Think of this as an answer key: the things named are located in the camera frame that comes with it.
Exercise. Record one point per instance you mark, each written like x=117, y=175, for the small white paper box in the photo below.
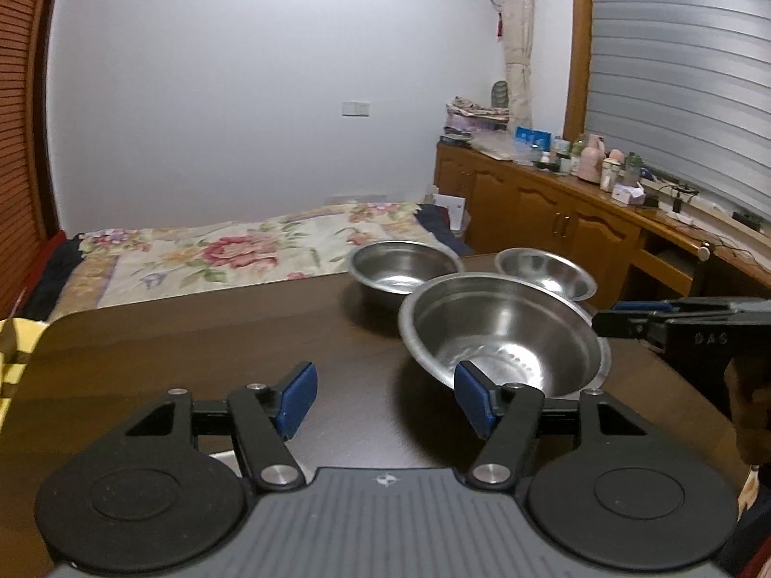
x=626, y=195

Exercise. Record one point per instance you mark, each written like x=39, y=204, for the clear plastic bag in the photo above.
x=500, y=147

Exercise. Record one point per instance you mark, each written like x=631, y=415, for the white desk power strip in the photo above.
x=679, y=214

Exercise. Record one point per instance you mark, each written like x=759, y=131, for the wooden window frame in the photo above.
x=578, y=42

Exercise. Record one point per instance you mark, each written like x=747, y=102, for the grey window blind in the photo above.
x=680, y=72

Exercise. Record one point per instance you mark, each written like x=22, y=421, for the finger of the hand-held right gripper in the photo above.
x=626, y=326
x=647, y=307

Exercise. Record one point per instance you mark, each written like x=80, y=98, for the white bottle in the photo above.
x=609, y=176

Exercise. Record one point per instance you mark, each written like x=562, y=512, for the small stainless steel bowl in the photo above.
x=542, y=271

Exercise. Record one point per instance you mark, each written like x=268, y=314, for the pink thermos bottle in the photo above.
x=591, y=159

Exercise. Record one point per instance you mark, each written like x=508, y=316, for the floral bedsheet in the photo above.
x=241, y=253

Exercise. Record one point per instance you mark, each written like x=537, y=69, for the pile of folded cloths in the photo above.
x=476, y=108

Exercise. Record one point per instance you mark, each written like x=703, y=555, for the white wall switch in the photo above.
x=355, y=109

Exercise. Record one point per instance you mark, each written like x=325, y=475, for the blue packet box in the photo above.
x=533, y=138

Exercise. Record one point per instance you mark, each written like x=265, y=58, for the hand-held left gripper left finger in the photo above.
x=296, y=400

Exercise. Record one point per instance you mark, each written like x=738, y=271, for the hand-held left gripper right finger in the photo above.
x=473, y=397

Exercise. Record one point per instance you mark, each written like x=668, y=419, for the medium stainless steel bowl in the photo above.
x=403, y=265

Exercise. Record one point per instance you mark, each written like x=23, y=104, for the person's right hand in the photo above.
x=750, y=409

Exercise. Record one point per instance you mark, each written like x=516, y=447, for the white cardboard box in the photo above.
x=450, y=211

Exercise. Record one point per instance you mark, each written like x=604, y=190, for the wooden cabinet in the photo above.
x=542, y=217

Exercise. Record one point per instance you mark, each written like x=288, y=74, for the large stainless steel bowl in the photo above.
x=512, y=325

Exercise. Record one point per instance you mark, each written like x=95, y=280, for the red wall ornament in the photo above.
x=500, y=24

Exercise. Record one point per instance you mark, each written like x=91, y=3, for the cream patterned curtain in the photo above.
x=518, y=42

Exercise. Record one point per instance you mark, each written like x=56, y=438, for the yellow plush toy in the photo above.
x=12, y=343

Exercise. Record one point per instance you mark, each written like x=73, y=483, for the wooden slatted wardrobe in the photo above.
x=21, y=132

